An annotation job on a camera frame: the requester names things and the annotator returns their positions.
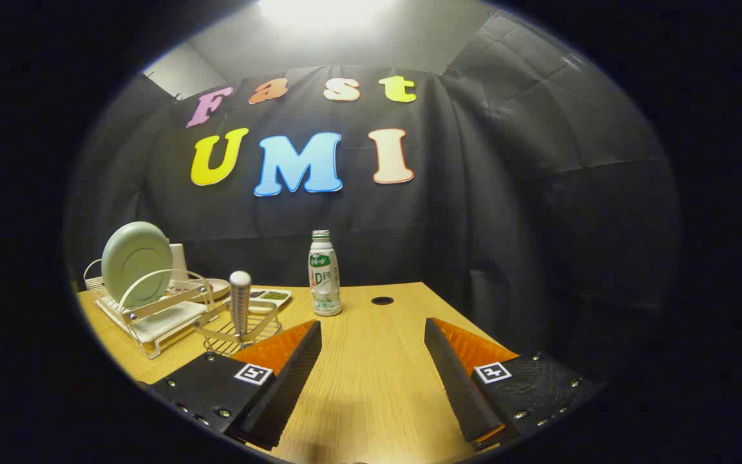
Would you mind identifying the small beige dish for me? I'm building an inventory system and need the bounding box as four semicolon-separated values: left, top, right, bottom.
165;278;230;302

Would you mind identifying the metal wire basket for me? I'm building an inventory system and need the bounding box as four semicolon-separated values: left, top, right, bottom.
193;300;283;358

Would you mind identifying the silver spoon with ribbed handle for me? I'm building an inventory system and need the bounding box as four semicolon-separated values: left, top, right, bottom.
229;271;252;339

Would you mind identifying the white toaster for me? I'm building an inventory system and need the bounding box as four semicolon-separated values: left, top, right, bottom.
168;244;190;281

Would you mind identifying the white and green drink bottle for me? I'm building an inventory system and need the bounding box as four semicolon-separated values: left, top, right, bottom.
308;230;343;316

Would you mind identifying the white divided tray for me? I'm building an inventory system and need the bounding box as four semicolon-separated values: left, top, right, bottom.
247;289;292;314

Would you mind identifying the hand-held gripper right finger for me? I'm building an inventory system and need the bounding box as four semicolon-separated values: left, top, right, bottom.
424;317;604;452

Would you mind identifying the pale green plate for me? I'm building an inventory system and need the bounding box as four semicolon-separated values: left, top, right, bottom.
101;222;173;309

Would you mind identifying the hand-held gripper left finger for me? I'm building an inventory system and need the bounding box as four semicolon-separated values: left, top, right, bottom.
150;320;323;452

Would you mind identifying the black backdrop cloth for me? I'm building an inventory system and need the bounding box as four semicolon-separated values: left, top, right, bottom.
65;13;681;387

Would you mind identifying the white wire dish rack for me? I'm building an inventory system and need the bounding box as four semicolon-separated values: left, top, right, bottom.
83;258;217;360

